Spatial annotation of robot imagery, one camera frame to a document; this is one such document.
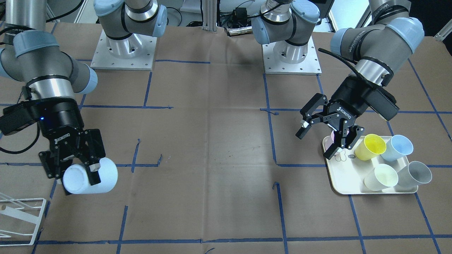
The aluminium frame post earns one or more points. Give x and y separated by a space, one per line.
209 12

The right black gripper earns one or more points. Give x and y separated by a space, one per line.
60 120

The cream white plastic cup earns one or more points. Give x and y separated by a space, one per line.
381 177

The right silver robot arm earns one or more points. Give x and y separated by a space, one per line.
52 78

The grey plastic cup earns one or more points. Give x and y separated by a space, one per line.
414 174

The pale blue plastic cup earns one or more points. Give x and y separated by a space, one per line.
397 147

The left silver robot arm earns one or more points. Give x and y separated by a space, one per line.
374 54

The yellow plastic cup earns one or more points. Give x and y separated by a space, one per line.
370 147

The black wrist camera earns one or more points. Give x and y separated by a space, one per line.
17 117

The white wire cup rack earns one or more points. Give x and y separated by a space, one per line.
21 220

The pink plastic cup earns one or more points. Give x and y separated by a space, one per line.
328 141

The beige serving tray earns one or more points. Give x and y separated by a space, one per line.
347 173

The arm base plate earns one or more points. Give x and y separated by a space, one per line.
133 53
283 58

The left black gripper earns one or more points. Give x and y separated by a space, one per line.
350 100

